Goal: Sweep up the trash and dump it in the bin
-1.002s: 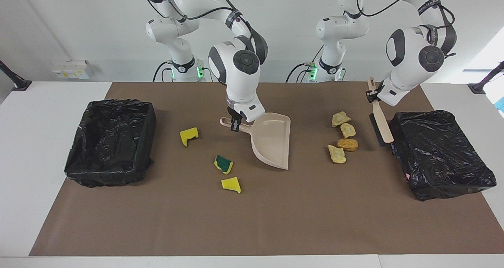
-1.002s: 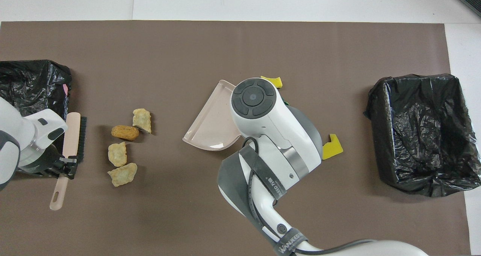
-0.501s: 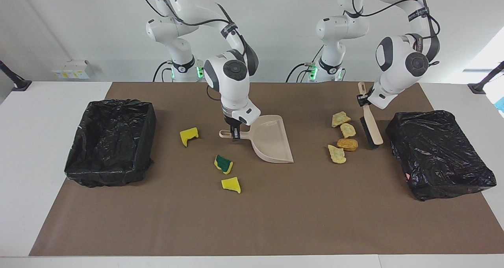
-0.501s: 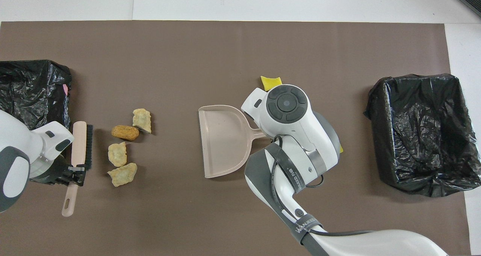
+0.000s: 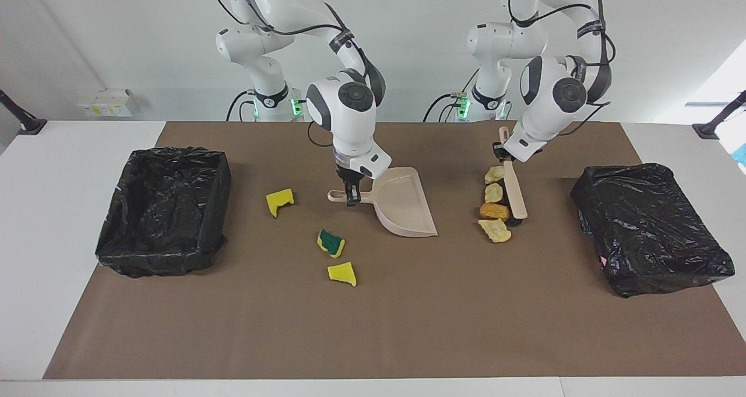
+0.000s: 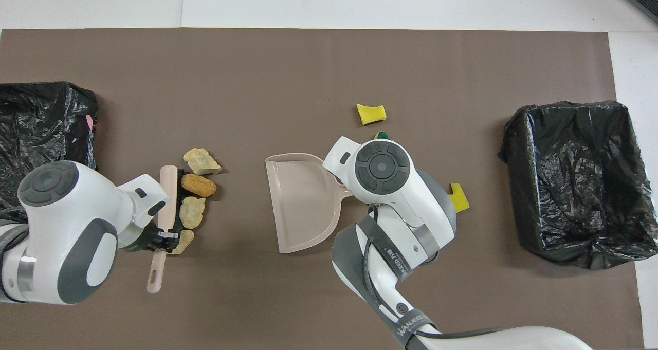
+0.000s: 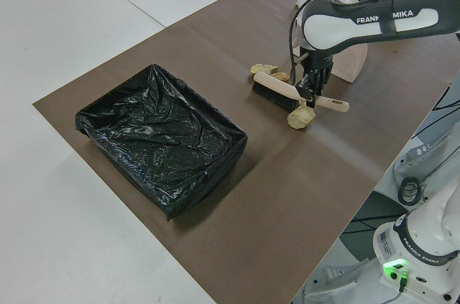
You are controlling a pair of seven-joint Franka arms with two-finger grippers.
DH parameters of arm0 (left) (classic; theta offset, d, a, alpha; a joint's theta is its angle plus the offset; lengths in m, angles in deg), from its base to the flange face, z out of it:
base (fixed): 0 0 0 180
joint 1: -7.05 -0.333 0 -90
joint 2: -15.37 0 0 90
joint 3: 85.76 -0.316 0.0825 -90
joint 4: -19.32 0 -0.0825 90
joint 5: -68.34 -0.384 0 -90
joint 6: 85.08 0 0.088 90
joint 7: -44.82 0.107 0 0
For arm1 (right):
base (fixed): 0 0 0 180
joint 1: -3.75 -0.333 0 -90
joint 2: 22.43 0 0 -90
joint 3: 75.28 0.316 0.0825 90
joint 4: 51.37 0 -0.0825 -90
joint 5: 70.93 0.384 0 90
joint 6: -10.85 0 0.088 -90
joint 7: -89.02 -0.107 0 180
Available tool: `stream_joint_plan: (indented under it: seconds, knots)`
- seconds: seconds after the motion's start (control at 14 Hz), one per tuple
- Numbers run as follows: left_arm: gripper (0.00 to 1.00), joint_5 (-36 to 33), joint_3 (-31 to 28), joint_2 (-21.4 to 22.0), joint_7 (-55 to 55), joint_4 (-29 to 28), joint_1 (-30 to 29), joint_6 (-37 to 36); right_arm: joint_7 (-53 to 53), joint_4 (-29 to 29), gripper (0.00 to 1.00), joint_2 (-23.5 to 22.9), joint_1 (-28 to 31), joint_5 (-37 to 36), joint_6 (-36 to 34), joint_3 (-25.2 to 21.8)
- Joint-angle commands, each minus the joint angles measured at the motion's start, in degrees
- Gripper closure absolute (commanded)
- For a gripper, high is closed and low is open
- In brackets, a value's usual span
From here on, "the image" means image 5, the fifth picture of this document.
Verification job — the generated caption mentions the beige hand brush black bristles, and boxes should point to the beige hand brush black bristles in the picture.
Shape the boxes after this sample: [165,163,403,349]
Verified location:
[498,126,529,228]

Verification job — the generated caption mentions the green and yellow sponge piece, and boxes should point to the green and yellow sponge piece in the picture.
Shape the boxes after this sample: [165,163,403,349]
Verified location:
[316,229,346,259]

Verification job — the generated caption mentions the beige plastic dustpan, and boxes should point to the beige plastic dustpan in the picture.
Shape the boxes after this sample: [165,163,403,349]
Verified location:
[327,167,439,238]

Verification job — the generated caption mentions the brown fried nugget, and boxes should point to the brown fried nugget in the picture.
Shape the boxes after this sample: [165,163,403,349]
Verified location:
[478,202,512,222]

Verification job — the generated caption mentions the yellow notched sponge piece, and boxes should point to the yellow notched sponge piece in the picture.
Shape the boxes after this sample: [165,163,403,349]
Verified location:
[266,188,295,219]

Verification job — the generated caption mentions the black bag covered bin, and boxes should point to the black bag covered bin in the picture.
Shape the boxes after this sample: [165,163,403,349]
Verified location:
[569,163,736,299]

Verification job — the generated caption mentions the open bin with black bag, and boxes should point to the open bin with black bag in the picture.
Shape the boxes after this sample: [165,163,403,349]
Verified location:
[95,146,233,279]

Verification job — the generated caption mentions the brown table mat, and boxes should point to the brown table mat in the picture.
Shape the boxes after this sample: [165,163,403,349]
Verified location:
[44,121,746,380]

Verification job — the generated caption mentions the black left base cable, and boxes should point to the black left base cable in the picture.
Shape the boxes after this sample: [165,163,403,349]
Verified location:
[424,92,469,122]

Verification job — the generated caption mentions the black base cable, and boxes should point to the black base cable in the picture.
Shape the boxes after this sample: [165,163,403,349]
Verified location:
[424,92,469,122]
[226,90,257,122]

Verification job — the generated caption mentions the black right base cable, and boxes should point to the black right base cable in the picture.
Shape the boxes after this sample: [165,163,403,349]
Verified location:
[226,90,257,122]

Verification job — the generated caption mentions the black camera stand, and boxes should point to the black camera stand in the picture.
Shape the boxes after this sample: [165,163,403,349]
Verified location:
[692,90,746,140]
[0,89,48,136]

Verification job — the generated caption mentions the white wall outlet box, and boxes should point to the white wall outlet box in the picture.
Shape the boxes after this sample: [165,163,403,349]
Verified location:
[76,89,134,118]

